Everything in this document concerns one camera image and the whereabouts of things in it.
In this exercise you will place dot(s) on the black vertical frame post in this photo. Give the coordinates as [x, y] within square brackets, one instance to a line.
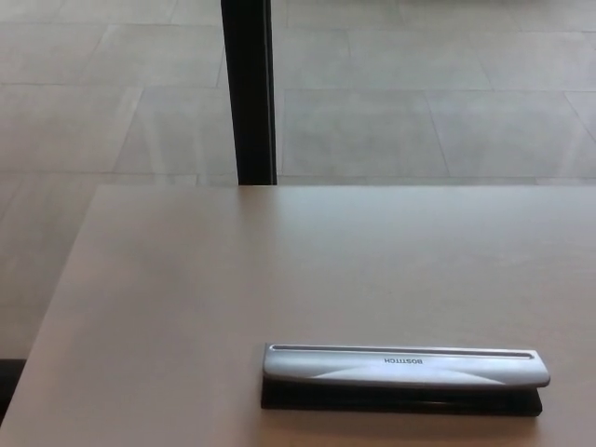
[251, 93]

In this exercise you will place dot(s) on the silver black Bostitch hole punch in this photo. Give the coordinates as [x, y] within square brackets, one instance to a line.
[386, 372]

